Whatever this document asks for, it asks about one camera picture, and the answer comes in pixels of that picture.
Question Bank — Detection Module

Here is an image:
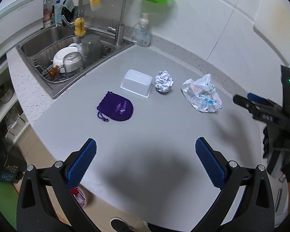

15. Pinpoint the steel pot on shelf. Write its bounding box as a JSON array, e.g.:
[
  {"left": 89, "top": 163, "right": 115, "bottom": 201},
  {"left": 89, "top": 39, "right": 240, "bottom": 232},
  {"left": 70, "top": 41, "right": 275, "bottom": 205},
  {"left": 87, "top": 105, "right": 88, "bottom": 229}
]
[{"left": 0, "top": 81, "right": 14, "bottom": 104}]

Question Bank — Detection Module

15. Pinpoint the left shoe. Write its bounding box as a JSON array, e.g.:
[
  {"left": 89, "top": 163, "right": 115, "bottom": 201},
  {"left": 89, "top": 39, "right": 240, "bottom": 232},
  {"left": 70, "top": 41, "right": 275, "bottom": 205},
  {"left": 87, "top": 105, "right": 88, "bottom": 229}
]
[{"left": 110, "top": 217, "right": 135, "bottom": 232}]

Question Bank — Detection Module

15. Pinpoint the purple pouch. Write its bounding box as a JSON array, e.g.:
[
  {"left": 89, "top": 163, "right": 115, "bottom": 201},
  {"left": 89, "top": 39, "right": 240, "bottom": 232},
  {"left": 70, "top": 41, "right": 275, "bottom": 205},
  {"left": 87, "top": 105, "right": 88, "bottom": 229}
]
[{"left": 97, "top": 91, "right": 133, "bottom": 122}]

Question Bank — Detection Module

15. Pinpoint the white bowl in sink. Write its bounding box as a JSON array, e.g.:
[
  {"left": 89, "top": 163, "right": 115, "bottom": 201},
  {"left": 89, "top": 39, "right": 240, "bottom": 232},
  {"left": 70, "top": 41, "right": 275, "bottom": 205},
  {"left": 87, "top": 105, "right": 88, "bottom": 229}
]
[{"left": 53, "top": 46, "right": 84, "bottom": 73}]

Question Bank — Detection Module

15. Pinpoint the stainless steel sink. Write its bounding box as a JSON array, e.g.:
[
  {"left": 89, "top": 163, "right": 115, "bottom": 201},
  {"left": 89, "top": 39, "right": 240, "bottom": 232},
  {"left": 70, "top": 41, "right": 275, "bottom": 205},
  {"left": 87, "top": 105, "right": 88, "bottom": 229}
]
[{"left": 16, "top": 24, "right": 133, "bottom": 99}]

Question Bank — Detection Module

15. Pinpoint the paper ball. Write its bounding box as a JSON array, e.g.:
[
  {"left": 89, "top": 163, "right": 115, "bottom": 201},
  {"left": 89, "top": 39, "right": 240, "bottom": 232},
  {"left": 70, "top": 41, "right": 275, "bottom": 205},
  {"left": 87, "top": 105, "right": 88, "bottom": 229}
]
[{"left": 155, "top": 71, "right": 174, "bottom": 93}]

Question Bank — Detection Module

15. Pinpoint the clear glass in sink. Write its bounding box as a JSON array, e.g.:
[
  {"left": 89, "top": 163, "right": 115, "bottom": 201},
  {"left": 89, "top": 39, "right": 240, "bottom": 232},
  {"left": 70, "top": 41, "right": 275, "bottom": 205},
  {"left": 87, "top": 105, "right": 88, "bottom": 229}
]
[{"left": 81, "top": 34, "right": 102, "bottom": 66}]

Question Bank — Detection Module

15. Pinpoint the black trash bin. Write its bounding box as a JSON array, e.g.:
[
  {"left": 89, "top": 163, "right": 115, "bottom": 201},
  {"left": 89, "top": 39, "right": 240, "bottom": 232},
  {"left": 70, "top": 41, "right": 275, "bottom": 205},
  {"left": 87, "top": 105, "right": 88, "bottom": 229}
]
[{"left": 0, "top": 136, "right": 27, "bottom": 183}]

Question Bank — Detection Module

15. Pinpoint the pink trash bin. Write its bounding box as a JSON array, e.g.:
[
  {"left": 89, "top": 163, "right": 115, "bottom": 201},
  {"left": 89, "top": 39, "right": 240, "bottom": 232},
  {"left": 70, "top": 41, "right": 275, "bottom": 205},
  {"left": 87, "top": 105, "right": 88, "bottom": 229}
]
[{"left": 72, "top": 186, "right": 88, "bottom": 208}]

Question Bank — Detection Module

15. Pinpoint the soap dispenser bottle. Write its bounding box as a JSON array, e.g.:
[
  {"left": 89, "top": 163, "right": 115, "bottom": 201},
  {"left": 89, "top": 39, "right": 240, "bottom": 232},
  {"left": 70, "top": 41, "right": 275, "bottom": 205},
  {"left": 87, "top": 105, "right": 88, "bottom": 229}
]
[{"left": 131, "top": 13, "right": 152, "bottom": 47}]

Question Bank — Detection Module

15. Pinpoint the plastic bag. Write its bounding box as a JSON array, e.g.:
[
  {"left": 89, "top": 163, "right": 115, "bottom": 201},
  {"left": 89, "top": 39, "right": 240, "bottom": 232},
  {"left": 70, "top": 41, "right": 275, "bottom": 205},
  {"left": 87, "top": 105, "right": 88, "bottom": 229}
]
[{"left": 181, "top": 74, "right": 223, "bottom": 113}]

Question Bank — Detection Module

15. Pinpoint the yellow sponge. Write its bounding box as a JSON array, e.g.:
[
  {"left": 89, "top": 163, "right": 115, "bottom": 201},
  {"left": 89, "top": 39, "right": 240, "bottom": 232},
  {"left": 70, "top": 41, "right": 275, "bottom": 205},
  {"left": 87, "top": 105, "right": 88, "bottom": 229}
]
[{"left": 74, "top": 17, "right": 86, "bottom": 37}]

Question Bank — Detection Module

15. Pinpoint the white plastic container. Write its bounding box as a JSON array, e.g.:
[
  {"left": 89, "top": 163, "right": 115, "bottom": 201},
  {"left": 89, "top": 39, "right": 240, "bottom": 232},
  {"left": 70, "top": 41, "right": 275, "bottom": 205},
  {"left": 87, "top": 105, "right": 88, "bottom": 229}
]
[{"left": 120, "top": 69, "right": 153, "bottom": 98}]

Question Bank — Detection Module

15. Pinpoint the white dishwasher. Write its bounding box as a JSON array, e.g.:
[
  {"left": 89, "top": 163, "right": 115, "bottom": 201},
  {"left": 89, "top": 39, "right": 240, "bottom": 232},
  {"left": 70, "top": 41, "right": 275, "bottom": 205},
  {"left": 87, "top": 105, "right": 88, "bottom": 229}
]
[{"left": 0, "top": 0, "right": 43, "bottom": 45}]

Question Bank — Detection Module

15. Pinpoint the tall chrome faucet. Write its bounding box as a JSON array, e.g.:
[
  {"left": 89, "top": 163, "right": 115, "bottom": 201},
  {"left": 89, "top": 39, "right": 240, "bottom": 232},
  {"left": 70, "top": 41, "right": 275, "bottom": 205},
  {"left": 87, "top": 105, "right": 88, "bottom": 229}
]
[{"left": 107, "top": 0, "right": 127, "bottom": 47}]

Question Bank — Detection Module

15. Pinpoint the black gloved hand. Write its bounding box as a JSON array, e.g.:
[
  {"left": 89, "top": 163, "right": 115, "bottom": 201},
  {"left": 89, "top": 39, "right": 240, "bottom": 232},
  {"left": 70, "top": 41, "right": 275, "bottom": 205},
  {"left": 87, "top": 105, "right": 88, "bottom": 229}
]
[{"left": 262, "top": 126, "right": 290, "bottom": 183}]

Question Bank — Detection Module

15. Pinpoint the red cloth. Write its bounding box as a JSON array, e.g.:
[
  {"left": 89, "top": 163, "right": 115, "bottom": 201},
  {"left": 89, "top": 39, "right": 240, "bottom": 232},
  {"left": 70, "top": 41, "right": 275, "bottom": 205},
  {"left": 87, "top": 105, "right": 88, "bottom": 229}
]
[{"left": 71, "top": 188, "right": 78, "bottom": 195}]

